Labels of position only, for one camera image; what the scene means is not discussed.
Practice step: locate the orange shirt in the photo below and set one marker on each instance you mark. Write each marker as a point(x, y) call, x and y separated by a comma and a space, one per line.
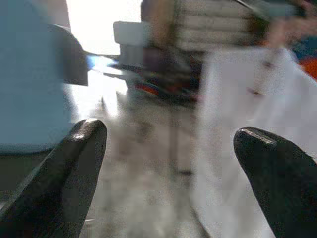
point(309, 67)

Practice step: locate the white plastic kids chair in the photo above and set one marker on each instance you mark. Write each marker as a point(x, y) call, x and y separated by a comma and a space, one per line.
point(130, 34)

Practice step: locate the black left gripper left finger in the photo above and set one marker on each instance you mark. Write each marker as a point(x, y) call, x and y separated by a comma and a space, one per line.
point(54, 188)

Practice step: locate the white shirt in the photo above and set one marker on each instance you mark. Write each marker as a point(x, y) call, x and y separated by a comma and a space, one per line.
point(260, 104)

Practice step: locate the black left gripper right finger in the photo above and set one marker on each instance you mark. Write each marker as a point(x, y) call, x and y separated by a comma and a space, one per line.
point(280, 188)

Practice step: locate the blue suitcase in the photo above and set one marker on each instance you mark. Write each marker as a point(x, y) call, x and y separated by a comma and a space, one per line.
point(305, 47)

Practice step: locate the black metal drying rack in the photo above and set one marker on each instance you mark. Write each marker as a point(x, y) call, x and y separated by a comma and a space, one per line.
point(213, 24)

